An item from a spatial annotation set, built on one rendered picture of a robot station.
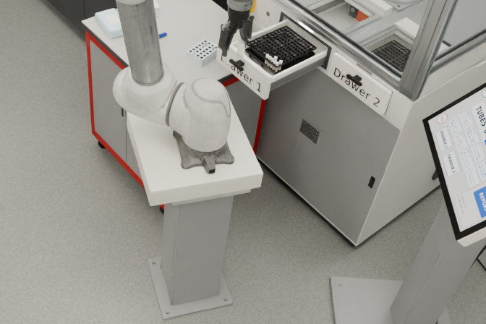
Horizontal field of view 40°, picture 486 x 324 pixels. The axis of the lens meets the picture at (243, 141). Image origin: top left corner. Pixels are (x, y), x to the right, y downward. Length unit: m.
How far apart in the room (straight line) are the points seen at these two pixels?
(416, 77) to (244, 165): 0.69
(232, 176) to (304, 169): 0.94
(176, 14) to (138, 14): 1.18
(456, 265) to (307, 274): 0.79
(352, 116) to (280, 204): 0.73
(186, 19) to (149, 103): 0.92
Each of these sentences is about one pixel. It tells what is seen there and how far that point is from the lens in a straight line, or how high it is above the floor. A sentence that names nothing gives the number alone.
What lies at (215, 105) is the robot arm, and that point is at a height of 1.08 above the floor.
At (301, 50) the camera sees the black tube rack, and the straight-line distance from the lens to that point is 2.71.
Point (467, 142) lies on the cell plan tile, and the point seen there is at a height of 1.06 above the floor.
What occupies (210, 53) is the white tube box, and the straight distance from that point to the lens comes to 2.74.
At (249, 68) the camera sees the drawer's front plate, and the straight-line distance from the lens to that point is 2.52.
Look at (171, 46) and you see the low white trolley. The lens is 2.83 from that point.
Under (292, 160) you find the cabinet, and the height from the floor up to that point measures 0.24.
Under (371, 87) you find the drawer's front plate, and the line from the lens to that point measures 2.57.
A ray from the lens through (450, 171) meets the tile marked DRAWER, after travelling 2.21.
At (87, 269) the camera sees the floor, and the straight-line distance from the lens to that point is 2.99.
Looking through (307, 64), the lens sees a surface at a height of 0.88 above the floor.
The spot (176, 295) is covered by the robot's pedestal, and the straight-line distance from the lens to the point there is 2.81.
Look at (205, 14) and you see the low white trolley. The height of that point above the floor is 0.76.
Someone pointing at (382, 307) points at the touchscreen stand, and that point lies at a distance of 3.00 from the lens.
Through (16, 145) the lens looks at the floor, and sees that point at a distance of 3.50.
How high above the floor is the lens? 2.47
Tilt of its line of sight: 45 degrees down
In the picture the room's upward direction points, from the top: 9 degrees clockwise
